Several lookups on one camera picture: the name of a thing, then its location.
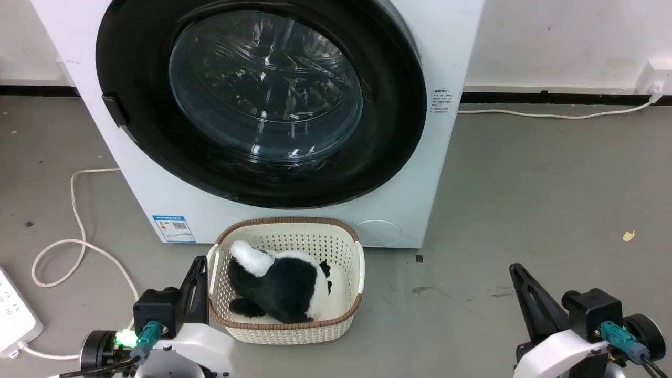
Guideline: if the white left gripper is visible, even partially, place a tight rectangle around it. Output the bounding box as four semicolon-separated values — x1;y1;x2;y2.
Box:
134;255;236;378

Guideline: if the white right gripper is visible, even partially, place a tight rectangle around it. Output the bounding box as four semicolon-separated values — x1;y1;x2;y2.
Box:
509;263;610;378

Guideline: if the round black washing machine door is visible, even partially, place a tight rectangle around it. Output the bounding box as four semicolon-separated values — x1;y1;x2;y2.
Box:
96;0;427;209

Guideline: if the white front-load washing machine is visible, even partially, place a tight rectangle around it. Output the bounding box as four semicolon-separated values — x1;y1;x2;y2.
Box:
30;0;486;249

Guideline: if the blue energy label sticker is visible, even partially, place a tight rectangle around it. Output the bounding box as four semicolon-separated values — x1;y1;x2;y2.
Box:
152;215;196;244

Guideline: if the black and white plush toy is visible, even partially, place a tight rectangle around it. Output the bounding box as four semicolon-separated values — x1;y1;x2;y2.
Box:
227;240;333;324

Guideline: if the cream plastic laundry basket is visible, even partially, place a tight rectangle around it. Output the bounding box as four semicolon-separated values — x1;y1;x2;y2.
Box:
206;217;365;345

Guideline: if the round drain filter cover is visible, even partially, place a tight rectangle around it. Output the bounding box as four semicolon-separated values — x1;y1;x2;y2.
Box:
352;219;403;248

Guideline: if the white power strip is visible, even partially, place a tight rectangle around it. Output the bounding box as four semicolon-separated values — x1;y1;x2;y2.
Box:
0;267;44;359

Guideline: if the small printed text sticker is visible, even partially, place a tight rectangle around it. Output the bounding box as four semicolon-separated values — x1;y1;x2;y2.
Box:
432;88;451;115

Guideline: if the right arm teal plug cable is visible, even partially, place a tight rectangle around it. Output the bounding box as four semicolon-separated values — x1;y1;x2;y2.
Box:
594;321;670;378

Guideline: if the long white power cable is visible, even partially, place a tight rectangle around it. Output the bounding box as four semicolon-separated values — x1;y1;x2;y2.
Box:
20;167;140;361

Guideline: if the thin white wall cable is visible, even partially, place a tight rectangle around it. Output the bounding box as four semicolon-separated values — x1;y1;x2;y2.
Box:
457;99;655;120

